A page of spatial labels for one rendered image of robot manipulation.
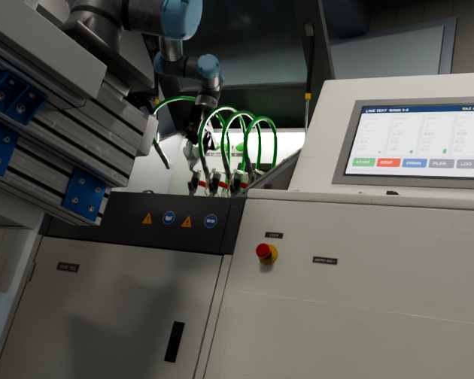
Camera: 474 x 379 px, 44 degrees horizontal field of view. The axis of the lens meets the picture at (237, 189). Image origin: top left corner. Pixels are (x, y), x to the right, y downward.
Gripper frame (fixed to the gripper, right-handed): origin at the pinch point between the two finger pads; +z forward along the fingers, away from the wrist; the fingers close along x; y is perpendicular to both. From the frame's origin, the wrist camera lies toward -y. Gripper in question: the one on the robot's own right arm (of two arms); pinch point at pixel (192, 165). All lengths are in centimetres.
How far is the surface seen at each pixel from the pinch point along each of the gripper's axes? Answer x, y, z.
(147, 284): 12, 22, 46
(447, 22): 41, -178, -195
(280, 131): 15.1, -28.2, -28.6
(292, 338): 56, 22, 54
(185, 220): 18.4, 22.1, 27.4
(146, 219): 5.3, 22.1, 28.1
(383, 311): 76, 22, 45
